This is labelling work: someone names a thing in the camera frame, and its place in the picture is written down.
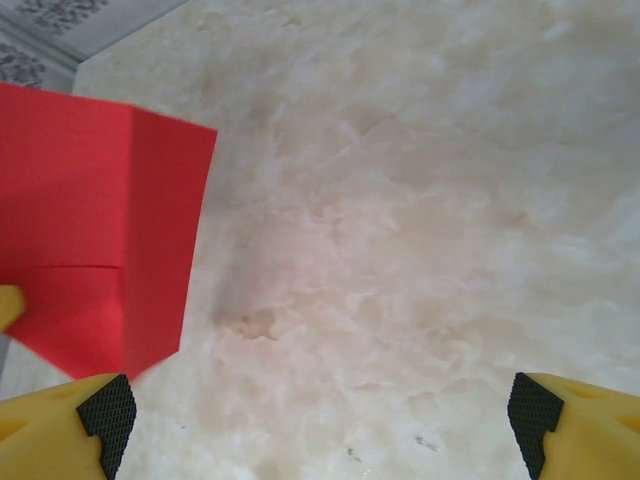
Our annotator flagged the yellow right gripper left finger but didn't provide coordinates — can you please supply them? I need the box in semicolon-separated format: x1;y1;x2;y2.
0;372;138;480

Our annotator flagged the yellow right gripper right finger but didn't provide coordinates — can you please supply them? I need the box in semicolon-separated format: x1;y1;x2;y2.
506;371;640;480

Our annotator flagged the red square paper sheet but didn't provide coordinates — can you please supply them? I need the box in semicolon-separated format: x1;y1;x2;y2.
0;82;219;382

